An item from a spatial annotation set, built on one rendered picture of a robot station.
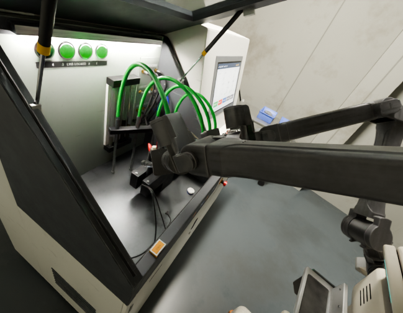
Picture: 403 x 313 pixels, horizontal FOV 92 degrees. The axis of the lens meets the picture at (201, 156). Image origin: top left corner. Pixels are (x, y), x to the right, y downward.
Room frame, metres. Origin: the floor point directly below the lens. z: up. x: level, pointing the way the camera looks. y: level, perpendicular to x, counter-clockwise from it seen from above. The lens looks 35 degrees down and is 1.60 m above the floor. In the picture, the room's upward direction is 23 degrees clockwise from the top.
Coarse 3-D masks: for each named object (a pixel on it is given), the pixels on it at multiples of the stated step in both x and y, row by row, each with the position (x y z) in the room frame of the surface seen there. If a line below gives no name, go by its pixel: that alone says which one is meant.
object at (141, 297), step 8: (192, 224) 0.74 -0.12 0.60; (184, 232) 0.59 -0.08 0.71; (184, 240) 0.77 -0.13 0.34; (176, 248) 0.60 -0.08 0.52; (168, 256) 0.48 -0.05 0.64; (160, 264) 0.38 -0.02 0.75; (168, 264) 0.60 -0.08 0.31; (160, 272) 0.47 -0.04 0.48; (152, 280) 0.37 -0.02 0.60; (144, 288) 0.30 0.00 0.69; (152, 288) 0.47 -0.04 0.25; (136, 296) 0.25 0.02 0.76; (144, 296) 0.36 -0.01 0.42; (136, 304) 0.29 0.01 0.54; (128, 312) 0.23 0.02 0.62; (136, 312) 0.35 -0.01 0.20
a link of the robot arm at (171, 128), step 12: (156, 120) 0.33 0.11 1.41; (168, 120) 0.33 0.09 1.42; (180, 120) 0.35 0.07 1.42; (156, 132) 0.33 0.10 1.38; (168, 132) 0.33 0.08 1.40; (180, 132) 0.33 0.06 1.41; (168, 144) 0.32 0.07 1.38; (180, 144) 0.31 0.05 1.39; (180, 156) 0.27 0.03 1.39; (192, 156) 0.27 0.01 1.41; (180, 168) 0.28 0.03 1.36; (192, 168) 0.26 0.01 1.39
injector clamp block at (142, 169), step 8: (144, 168) 0.63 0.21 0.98; (152, 168) 0.66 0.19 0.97; (136, 176) 0.57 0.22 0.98; (144, 176) 0.61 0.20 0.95; (152, 176) 0.60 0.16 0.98; (160, 176) 0.62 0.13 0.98; (168, 176) 0.70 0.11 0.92; (136, 184) 0.57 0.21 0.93; (144, 184) 0.55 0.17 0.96; (152, 184) 0.57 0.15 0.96; (160, 184) 0.64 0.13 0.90; (144, 192) 0.55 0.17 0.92
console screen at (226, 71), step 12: (216, 60) 1.10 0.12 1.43; (228, 60) 1.27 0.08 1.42; (240, 60) 1.51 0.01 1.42; (216, 72) 1.12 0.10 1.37; (228, 72) 1.30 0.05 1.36; (216, 84) 1.14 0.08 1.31; (228, 84) 1.33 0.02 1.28; (216, 96) 1.16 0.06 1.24; (228, 96) 1.37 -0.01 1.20; (216, 108) 1.18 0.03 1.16
